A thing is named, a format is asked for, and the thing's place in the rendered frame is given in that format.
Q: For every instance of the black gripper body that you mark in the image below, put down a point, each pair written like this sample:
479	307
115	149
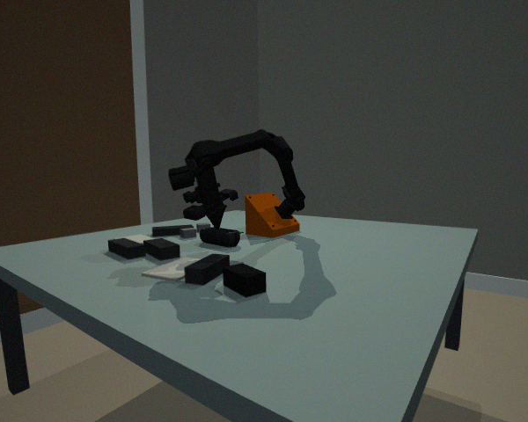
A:
210	198

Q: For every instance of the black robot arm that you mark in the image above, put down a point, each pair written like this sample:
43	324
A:
207	154

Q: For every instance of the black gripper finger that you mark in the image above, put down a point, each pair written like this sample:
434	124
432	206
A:
213	217
220	213

